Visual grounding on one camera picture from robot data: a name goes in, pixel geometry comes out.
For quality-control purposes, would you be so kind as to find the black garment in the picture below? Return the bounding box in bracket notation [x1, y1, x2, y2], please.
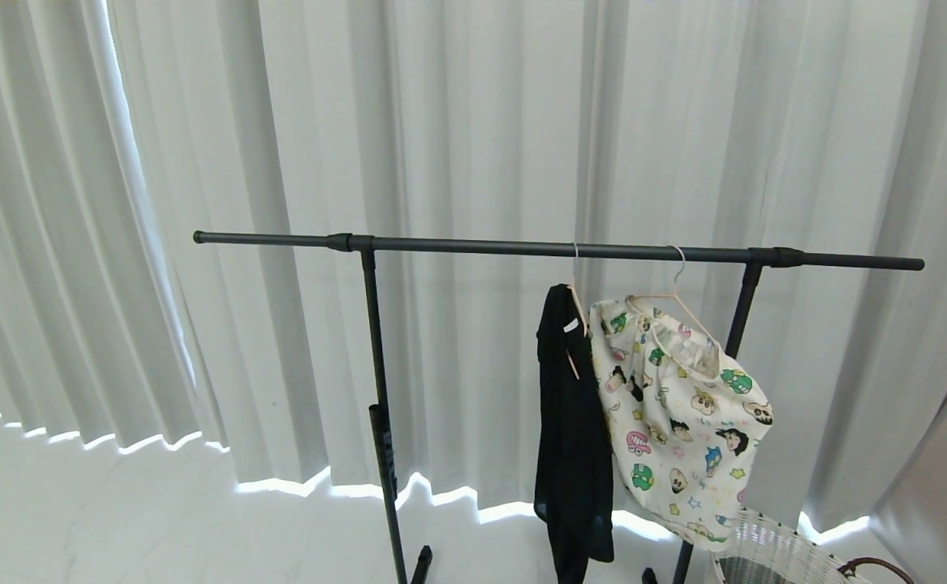
[533, 283, 615, 584]

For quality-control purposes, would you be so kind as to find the black clothes rack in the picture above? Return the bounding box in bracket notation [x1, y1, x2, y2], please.
[192, 230, 926, 584]

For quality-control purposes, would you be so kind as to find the pink clothes hanger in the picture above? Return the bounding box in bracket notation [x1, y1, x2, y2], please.
[624, 245, 721, 351]
[564, 242, 591, 380]

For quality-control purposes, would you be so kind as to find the cream printed garment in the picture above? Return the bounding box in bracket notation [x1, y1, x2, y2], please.
[588, 296, 775, 553]

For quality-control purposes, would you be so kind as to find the white laundry basket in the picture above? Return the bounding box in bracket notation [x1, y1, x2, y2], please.
[712, 509, 918, 584]

